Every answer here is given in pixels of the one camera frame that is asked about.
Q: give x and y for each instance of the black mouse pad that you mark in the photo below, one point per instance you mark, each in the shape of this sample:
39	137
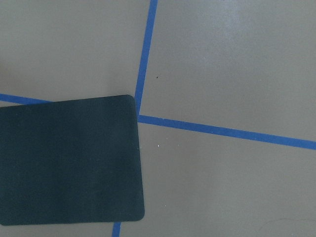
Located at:
67	162

